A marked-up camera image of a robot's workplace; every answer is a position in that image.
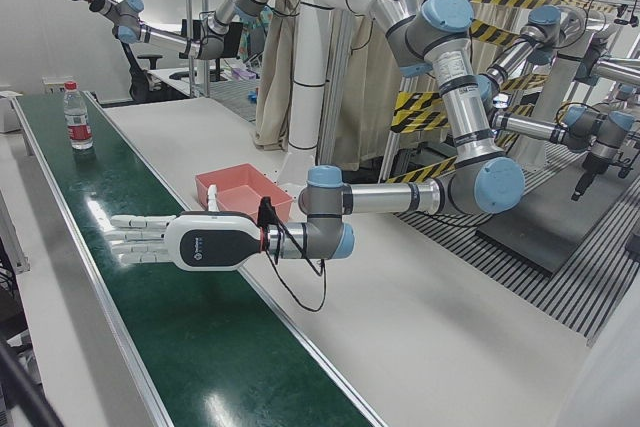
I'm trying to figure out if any black office chair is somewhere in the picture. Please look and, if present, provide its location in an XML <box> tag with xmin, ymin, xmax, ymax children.
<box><xmin>121</xmin><ymin>40</ymin><xmax>164</xmax><ymax>101</ymax></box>

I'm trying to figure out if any pink plastic basket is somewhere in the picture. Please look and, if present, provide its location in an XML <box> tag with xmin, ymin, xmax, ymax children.
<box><xmin>194</xmin><ymin>162</ymin><xmax>294</xmax><ymax>225</ymax></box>

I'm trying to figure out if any colourful patterned cloth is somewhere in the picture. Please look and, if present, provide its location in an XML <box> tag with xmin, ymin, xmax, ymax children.
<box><xmin>238</xmin><ymin>10</ymin><xmax>274</xmax><ymax>69</ymax></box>

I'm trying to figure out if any black neighbouring robot gripper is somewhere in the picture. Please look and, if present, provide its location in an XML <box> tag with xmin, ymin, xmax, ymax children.
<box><xmin>571</xmin><ymin>150</ymin><xmax>609</xmax><ymax>201</ymax></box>

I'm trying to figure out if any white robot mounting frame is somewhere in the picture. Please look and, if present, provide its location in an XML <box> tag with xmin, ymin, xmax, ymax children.
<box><xmin>244</xmin><ymin>0</ymin><xmax>424</xmax><ymax>198</ymax></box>

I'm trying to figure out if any clear water bottle red cap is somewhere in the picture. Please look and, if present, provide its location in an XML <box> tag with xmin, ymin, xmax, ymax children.
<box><xmin>62</xmin><ymin>79</ymin><xmax>96</xmax><ymax>151</ymax></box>

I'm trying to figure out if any beige curtain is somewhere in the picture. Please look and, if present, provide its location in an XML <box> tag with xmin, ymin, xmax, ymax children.
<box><xmin>252</xmin><ymin>0</ymin><xmax>386</xmax><ymax>173</ymax></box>

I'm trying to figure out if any dark grey platform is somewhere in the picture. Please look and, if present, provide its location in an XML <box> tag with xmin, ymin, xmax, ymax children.
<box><xmin>474</xmin><ymin>166</ymin><xmax>602</xmax><ymax>277</ymax></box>

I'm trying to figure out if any black striped floor grating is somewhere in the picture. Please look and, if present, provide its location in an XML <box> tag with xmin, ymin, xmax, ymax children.
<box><xmin>393</xmin><ymin>140</ymin><xmax>640</xmax><ymax>349</ymax></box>

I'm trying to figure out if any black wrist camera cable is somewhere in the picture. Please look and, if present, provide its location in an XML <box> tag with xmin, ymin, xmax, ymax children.
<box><xmin>264</xmin><ymin>219</ymin><xmax>329</xmax><ymax>313</ymax></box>

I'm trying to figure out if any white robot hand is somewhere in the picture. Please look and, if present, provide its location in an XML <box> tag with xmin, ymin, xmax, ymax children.
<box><xmin>108</xmin><ymin>185</ymin><xmax>267</xmax><ymax>273</ymax></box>

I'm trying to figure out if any black monitor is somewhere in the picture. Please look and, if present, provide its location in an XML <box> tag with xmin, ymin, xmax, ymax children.
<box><xmin>179</xmin><ymin>16</ymin><xmax>242</xmax><ymax>61</ymax></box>

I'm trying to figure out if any yellow black striped barrier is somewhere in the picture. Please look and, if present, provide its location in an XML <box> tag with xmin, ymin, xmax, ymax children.
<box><xmin>384</xmin><ymin>0</ymin><xmax>617</xmax><ymax>184</ymax></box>

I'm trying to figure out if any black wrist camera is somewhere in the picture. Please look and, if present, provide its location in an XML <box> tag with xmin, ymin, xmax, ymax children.
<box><xmin>256</xmin><ymin>196</ymin><xmax>282</xmax><ymax>229</ymax></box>

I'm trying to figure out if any black tripod leg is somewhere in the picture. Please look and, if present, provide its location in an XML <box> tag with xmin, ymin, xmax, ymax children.
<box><xmin>0</xmin><ymin>336</ymin><xmax>67</xmax><ymax>427</ymax></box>

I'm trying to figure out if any green conveyor belt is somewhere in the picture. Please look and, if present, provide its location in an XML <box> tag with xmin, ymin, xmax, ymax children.
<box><xmin>10</xmin><ymin>90</ymin><xmax>389</xmax><ymax>427</ymax></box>

